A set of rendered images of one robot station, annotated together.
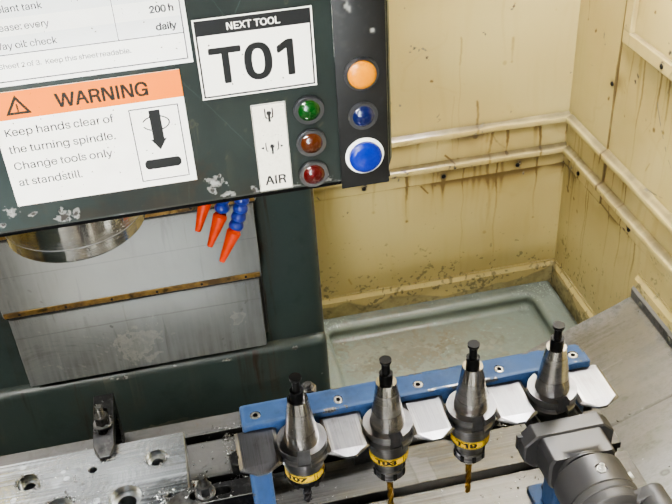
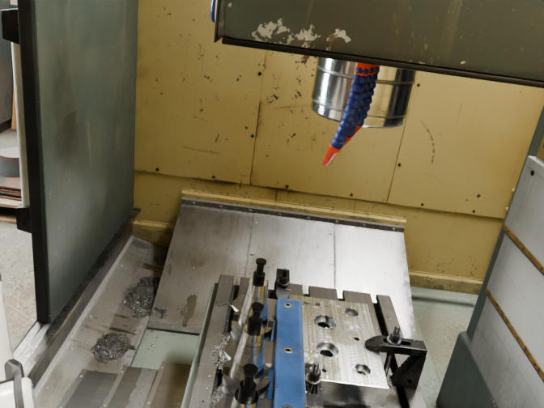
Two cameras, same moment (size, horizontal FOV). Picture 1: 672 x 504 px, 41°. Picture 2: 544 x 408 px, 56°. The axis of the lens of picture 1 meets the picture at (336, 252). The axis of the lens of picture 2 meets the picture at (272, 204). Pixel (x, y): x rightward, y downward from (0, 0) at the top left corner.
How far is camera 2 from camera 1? 1.11 m
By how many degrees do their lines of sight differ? 83
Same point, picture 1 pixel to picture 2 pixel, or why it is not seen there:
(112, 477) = (347, 346)
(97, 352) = (495, 368)
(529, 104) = not seen: outside the picture
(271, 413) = (286, 312)
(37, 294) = (501, 291)
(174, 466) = (351, 376)
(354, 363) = not seen: outside the picture
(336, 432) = not seen: hidden behind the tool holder
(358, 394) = (289, 363)
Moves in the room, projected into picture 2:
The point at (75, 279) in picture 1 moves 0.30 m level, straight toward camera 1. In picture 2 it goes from (516, 302) to (384, 298)
